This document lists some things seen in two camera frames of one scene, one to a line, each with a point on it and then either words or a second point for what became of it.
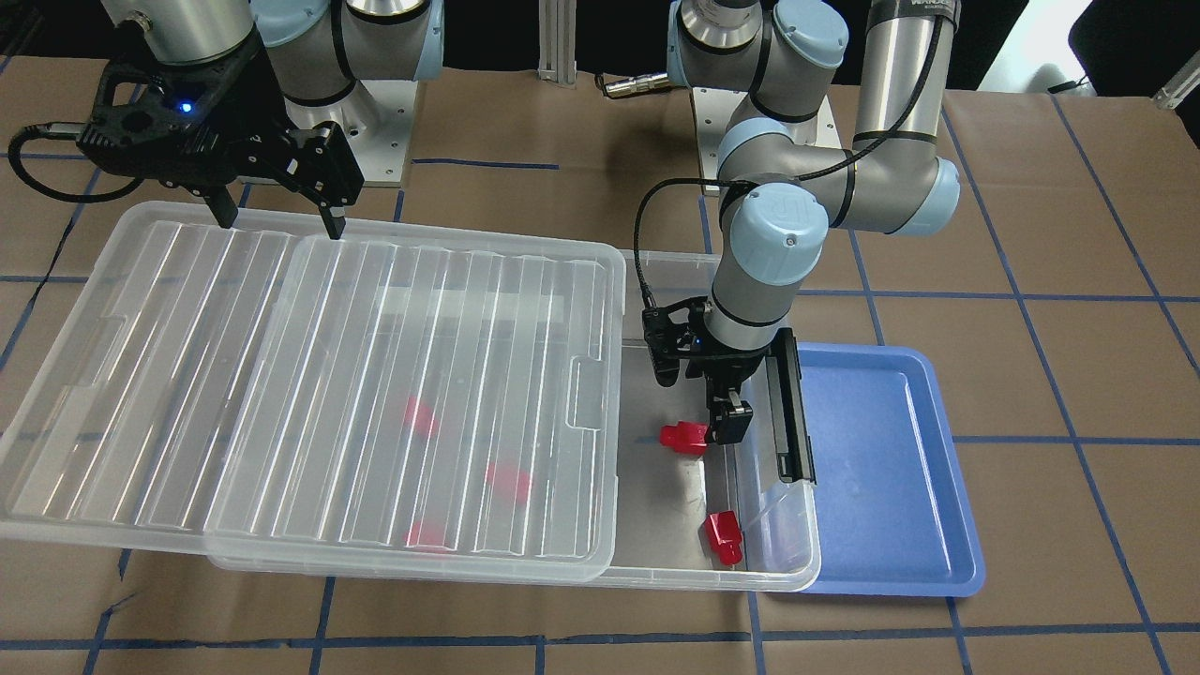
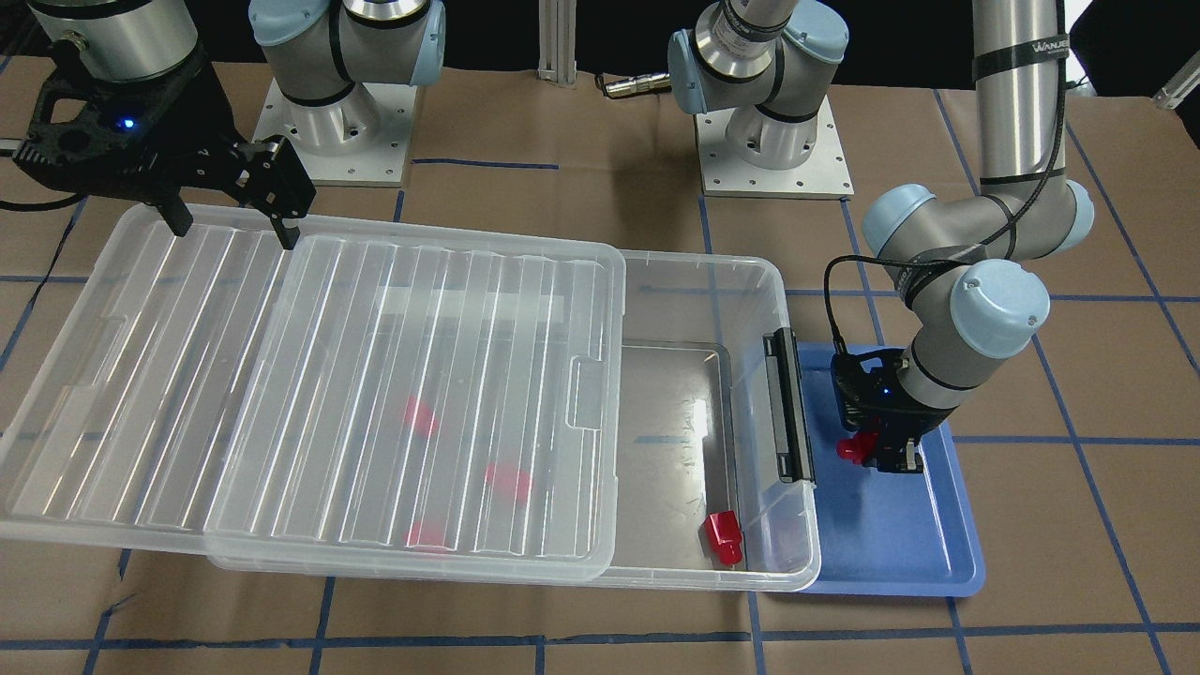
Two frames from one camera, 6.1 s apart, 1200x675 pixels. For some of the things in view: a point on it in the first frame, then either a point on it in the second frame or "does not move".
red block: (687, 438) to (859, 448)
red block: (427, 536) does not move
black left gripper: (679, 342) to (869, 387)
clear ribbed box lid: (282, 399) does not move
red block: (723, 532) does not move
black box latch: (792, 443) does not move
